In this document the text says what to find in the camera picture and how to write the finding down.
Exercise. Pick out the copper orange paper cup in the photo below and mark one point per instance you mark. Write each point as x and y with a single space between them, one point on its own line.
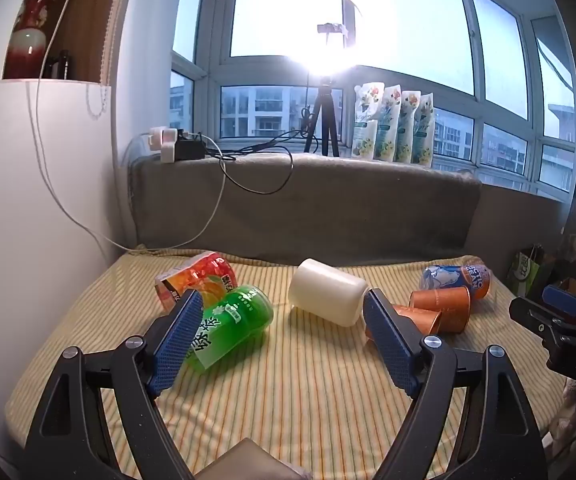
418 317
443 305

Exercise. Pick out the green tea bottle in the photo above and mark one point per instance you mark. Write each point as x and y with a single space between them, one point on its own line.
240 312

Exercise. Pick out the cream white cup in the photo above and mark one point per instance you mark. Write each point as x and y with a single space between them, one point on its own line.
325 290

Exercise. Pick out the black power adapter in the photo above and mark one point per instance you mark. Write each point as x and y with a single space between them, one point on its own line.
190 147

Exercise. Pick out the black tripod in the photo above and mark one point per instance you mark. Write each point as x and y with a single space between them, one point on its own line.
327 110

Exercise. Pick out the white window frame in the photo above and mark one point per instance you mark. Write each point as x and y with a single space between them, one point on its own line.
213 72

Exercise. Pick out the yellow striped tablecloth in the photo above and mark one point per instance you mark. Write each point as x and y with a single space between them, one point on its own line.
308 385

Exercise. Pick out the green paper bag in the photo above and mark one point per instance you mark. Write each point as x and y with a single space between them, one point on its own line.
525 270

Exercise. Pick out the grey sofa backrest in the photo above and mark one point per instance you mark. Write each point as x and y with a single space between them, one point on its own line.
318 210

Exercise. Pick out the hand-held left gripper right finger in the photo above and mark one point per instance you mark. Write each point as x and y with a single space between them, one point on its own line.
390 340

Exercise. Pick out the white cabinet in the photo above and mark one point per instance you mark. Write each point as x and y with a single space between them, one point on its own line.
13 210

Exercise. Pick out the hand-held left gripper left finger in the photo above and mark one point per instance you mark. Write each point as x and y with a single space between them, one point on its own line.
175 340

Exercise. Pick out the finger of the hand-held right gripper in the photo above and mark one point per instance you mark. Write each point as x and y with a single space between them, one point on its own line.
530 312
565 299

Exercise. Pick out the orange drink bottle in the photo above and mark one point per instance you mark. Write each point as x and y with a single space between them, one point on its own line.
203 272

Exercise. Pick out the wooden shelf niche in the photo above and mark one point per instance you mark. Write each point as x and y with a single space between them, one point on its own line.
93 25

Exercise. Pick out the dark glass bottle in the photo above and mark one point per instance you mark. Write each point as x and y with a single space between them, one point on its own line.
60 65

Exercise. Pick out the floral refill pouch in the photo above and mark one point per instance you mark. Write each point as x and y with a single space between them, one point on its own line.
365 120
408 127
389 125
425 130

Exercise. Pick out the red ceramic vase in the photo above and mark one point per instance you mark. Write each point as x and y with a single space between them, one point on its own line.
30 45

